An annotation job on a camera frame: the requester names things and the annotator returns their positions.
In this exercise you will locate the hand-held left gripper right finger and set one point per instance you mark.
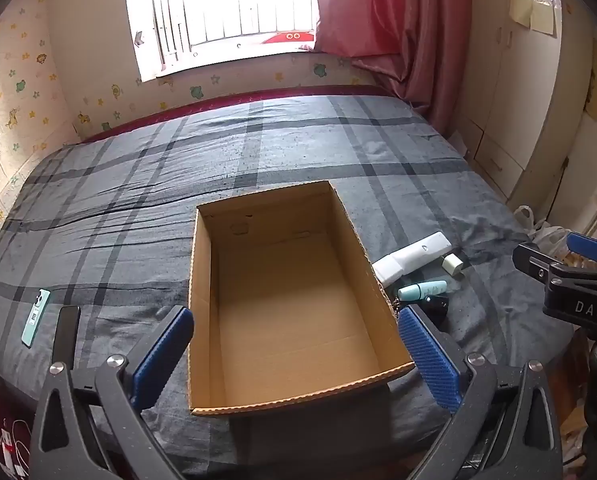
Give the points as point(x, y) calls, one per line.
point(428, 360)

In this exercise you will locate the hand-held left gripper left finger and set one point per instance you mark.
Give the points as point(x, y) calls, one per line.
point(161, 355)

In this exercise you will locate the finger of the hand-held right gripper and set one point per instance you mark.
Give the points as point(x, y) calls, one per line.
point(531, 260)
point(586, 247)

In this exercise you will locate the teal tube bottle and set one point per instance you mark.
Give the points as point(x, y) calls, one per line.
point(418, 290)

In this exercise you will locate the small cream box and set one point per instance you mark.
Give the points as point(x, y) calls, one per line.
point(452, 263)

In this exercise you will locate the white remote control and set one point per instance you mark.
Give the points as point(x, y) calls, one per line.
point(428, 250)

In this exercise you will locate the brown cardboard box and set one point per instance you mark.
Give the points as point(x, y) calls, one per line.
point(288, 310)

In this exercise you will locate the white plastic bag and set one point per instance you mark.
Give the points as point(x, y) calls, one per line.
point(548, 237)

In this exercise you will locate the black car key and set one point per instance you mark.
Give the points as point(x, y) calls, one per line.
point(436, 307)

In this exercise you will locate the black phone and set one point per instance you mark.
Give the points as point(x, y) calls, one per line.
point(66, 332)

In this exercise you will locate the wooden shelf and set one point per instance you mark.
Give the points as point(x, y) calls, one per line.
point(571, 410)

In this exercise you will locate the mint green phone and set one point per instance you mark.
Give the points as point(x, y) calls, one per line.
point(36, 317)

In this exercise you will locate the cream wardrobe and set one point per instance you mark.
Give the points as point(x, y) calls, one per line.
point(518, 110)

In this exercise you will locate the grey plaid blanket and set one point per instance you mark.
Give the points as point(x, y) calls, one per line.
point(128, 185)

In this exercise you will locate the pink curtain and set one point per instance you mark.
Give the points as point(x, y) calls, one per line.
point(403, 20)

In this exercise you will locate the window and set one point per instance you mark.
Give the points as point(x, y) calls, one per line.
point(228, 10)

